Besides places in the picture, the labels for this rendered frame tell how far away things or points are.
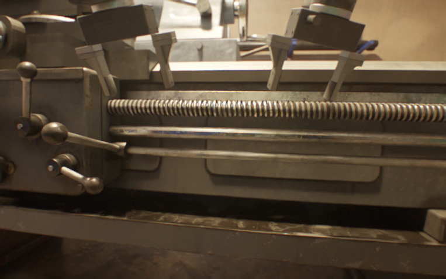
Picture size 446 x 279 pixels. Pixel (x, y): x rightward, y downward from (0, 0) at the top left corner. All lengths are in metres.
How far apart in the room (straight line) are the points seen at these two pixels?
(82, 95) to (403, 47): 4.44
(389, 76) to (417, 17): 4.15
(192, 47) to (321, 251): 0.64
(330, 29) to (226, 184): 0.45
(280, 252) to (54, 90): 0.61
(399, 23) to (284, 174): 4.19
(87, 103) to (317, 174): 0.59
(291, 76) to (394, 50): 3.96
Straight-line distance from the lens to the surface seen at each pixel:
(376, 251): 0.57
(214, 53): 0.74
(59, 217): 0.68
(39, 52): 0.68
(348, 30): 0.51
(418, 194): 0.78
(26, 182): 0.73
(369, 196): 0.72
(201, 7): 0.81
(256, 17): 4.21
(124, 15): 0.48
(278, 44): 0.46
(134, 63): 0.70
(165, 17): 0.88
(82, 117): 0.60
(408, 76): 0.72
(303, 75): 0.63
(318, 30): 0.48
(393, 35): 4.59
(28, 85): 0.62
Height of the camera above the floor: 0.69
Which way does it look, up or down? 5 degrees down
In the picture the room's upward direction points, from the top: 1 degrees clockwise
